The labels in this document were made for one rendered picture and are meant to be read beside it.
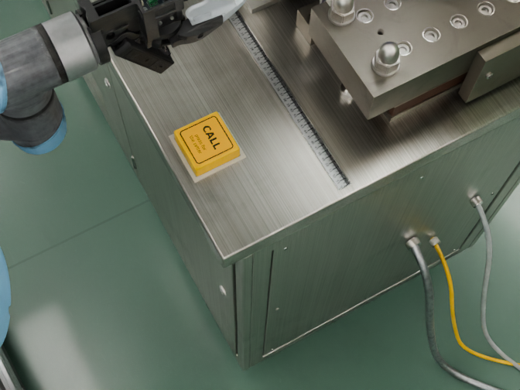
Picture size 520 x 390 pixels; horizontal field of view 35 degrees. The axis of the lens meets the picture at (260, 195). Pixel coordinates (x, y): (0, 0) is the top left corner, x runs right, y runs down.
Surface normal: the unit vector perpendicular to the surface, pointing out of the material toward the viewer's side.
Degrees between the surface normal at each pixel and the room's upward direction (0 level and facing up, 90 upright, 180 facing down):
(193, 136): 0
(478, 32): 0
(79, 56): 61
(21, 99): 92
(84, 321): 0
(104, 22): 90
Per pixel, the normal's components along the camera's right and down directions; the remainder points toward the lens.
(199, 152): 0.02, -0.40
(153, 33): 0.48, 0.81
